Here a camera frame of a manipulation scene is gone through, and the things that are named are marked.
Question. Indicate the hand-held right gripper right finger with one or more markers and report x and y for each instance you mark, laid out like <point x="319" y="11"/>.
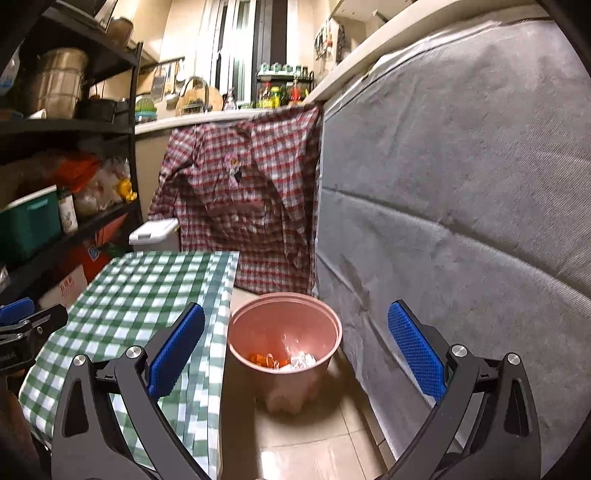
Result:
<point x="415" y="350"/>

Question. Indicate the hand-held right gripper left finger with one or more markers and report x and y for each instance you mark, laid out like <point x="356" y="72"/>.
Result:
<point x="178" y="350"/>

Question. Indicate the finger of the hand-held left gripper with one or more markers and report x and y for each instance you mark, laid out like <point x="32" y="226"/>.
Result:
<point x="46" y="321"/>
<point x="16" y="310"/>

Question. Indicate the pink plastic bin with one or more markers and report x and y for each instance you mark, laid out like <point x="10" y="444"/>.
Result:
<point x="258" y="332"/>

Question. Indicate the orange snack bag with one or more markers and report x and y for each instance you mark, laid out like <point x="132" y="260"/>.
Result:
<point x="261" y="360"/>

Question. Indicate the green checkered tablecloth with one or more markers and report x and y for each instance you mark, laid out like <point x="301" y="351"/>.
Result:
<point x="120" y="300"/>

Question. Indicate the red cardboard box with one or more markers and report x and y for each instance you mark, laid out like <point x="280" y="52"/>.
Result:
<point x="92" y="258"/>

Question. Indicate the teal storage box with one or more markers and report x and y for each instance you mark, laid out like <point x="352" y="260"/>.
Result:
<point x="27" y="226"/>

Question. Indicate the labelled glass jar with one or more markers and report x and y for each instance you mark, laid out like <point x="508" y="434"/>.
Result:
<point x="68" y="214"/>

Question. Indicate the white lidded bin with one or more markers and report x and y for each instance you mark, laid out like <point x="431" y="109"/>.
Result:
<point x="154" y="233"/>

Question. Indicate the white plastic bags bundle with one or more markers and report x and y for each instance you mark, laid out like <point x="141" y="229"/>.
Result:
<point x="104" y="189"/>

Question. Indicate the red plastic bag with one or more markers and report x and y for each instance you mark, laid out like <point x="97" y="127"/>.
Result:
<point x="78" y="170"/>

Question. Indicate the yellow figurine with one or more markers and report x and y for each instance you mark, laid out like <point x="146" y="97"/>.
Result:
<point x="125" y="189"/>

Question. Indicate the red plaid shirt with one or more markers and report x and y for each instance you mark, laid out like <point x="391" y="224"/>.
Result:
<point x="240" y="198"/>

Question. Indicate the grey fabric cover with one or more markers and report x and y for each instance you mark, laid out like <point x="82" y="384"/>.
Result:
<point x="461" y="184"/>

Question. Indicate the black shelf rack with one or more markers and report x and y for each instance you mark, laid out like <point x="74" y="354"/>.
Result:
<point x="69" y="127"/>

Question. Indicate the black cooking pot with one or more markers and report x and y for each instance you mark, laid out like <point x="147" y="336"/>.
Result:
<point x="97" y="110"/>

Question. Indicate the white kitchen counter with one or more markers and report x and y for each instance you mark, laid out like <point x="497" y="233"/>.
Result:
<point x="184" y="121"/>

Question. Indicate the large steel pot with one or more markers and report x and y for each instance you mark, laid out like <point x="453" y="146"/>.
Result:
<point x="57" y="83"/>

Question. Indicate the stack of green plates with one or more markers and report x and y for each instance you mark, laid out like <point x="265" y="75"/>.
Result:
<point x="145" y="108"/>

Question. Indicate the wooden cutting board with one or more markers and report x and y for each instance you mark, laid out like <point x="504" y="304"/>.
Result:
<point x="214" y="99"/>

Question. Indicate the pink figurine bottle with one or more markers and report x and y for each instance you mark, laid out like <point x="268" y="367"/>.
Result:
<point x="230" y="100"/>

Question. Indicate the metal grater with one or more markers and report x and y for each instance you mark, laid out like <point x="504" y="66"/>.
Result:
<point x="159" y="83"/>

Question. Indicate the steel kitchen faucet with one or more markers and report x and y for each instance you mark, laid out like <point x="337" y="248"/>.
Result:
<point x="194" y="83"/>

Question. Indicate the yellow oil bottle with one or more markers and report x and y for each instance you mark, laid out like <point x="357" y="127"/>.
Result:
<point x="265" y="97"/>

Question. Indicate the red sauce bottle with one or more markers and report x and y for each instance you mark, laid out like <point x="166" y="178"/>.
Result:
<point x="296" y="94"/>

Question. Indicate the brown bowl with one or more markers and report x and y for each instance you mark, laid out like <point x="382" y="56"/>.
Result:
<point x="120" y="32"/>

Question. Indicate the black spice rack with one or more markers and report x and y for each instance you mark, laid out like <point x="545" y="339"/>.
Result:
<point x="286" y="71"/>

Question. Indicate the hanging kitchen utensils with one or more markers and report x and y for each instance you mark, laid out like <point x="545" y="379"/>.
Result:
<point x="330" y="41"/>

